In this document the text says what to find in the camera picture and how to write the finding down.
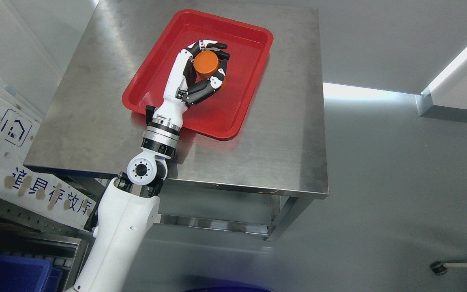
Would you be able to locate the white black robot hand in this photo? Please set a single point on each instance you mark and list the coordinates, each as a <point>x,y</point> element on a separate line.
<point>182,90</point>

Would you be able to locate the orange cylindrical capacitor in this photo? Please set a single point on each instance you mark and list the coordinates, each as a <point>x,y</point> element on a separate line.
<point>210,69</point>

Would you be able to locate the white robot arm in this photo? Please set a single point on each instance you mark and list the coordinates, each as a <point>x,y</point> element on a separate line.
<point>126,211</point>

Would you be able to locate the red plastic tray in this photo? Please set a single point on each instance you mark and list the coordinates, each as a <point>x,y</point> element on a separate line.
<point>221,115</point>

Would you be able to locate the stainless steel table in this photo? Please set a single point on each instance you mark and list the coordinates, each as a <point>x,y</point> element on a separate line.
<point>279,152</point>

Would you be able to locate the white sign board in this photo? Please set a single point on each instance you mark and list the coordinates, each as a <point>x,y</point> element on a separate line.
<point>41,193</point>

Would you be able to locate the blue bin bottom left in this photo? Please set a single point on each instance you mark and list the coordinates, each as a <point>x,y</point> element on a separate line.
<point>20,274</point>

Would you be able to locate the black caster wheel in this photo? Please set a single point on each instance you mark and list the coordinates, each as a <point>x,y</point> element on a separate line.
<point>438,268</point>

